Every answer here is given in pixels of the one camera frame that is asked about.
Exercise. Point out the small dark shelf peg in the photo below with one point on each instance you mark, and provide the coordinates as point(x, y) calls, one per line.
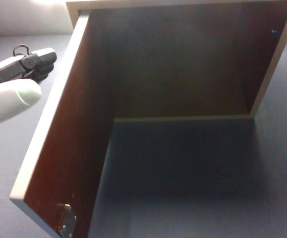
point(273, 32)

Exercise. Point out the metal cabinet hinge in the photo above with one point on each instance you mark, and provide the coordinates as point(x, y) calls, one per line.
point(67, 220)

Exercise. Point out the grey table cloth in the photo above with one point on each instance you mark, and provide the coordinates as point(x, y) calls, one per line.
point(279, 173)

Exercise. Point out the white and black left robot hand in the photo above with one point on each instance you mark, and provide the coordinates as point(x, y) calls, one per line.
point(7, 99)

